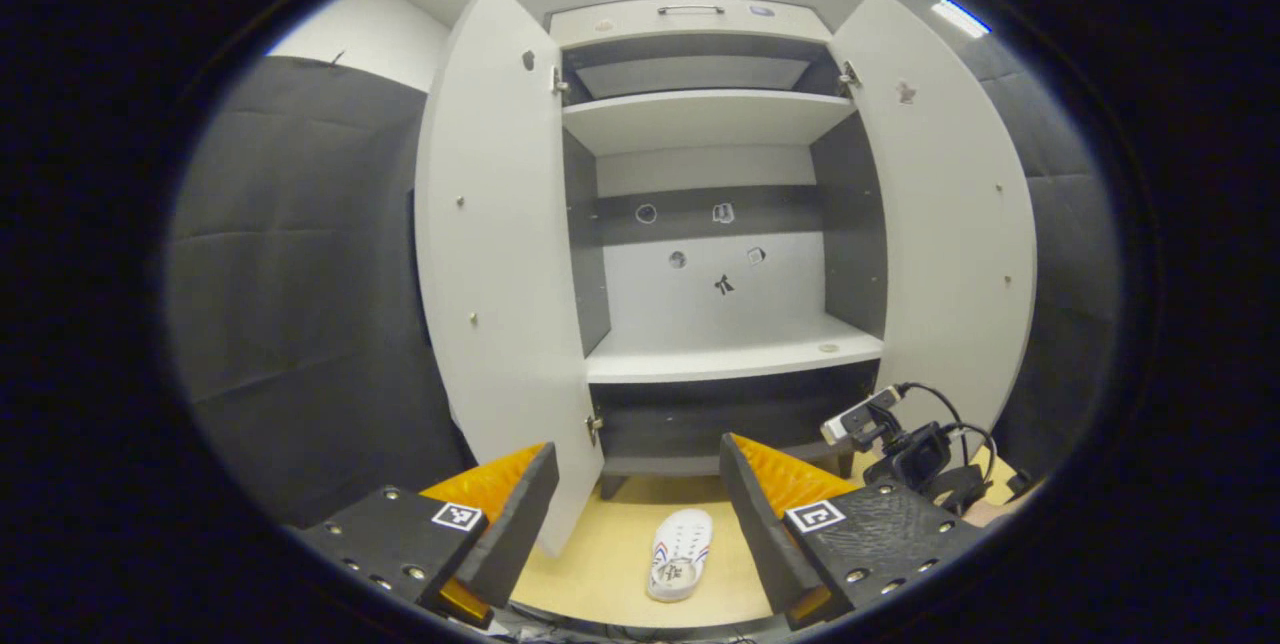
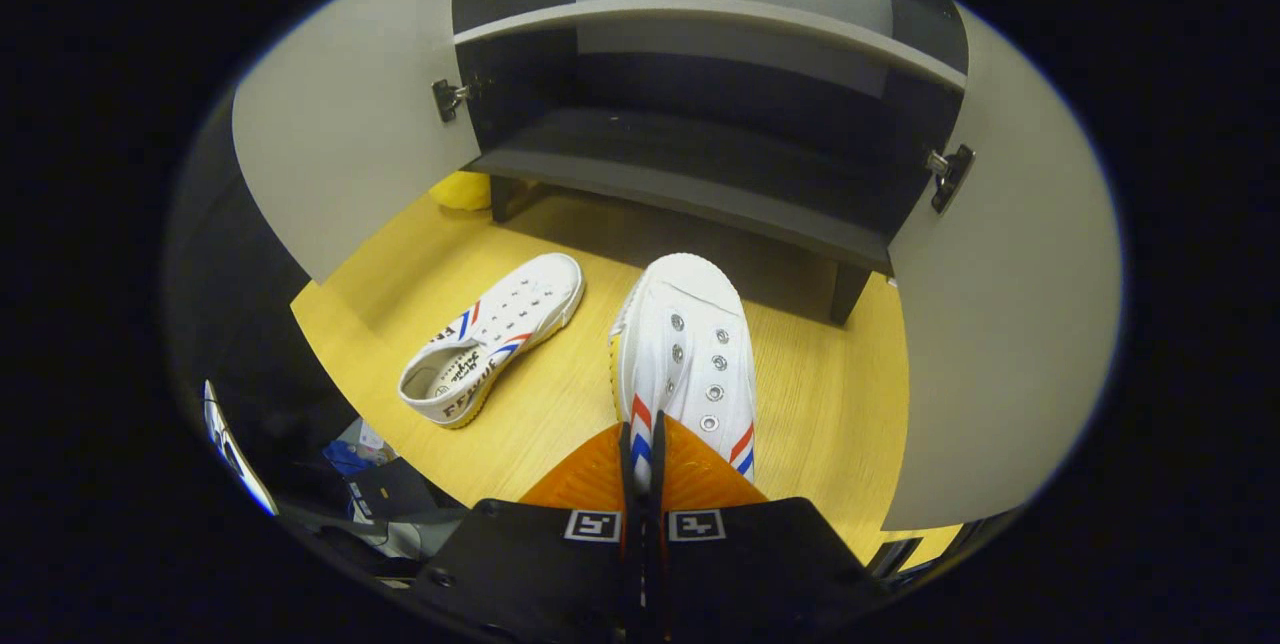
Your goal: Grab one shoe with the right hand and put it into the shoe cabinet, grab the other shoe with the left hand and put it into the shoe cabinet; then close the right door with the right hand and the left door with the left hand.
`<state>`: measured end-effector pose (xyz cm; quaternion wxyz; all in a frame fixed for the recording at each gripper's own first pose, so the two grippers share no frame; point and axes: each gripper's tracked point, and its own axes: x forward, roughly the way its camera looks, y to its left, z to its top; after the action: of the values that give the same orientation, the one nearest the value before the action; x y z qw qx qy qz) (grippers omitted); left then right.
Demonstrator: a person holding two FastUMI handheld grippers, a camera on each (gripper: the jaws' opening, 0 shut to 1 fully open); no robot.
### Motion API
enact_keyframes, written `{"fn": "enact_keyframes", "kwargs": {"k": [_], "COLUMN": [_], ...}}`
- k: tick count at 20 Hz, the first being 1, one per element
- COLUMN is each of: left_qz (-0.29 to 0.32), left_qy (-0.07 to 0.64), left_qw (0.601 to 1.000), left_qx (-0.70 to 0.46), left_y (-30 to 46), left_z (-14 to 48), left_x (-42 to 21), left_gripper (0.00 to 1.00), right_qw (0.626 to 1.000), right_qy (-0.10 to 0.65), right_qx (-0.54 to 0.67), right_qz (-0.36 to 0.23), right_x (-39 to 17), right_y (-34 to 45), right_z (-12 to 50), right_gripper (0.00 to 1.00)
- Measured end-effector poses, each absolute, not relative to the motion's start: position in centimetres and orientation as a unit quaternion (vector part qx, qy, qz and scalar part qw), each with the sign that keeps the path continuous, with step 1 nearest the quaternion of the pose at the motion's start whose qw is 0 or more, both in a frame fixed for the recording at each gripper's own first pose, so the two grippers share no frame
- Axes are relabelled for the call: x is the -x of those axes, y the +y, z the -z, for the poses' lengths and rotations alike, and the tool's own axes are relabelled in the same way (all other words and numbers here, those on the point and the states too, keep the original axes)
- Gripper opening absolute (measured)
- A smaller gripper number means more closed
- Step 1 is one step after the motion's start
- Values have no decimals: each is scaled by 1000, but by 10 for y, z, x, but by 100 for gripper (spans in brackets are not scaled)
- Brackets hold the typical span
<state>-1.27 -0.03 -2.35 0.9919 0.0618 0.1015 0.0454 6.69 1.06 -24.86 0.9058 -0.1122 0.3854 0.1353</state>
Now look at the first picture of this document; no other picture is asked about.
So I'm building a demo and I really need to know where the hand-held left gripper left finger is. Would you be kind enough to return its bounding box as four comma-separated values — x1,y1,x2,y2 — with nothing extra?
298,441,561,627

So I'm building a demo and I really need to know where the white shoe cabinet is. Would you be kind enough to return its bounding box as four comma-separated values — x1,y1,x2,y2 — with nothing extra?
545,0,891,500

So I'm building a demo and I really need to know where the ceiling light panel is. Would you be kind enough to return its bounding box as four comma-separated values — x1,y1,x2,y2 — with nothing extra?
932,0,991,38

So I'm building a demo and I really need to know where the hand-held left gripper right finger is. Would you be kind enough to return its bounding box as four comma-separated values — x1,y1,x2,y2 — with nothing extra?
718,432,983,632

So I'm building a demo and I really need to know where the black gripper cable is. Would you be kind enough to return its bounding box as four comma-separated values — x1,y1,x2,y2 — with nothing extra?
895,381,1001,510

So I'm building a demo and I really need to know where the white striped shoe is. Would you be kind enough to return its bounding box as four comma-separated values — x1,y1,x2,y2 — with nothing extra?
647,509,714,603

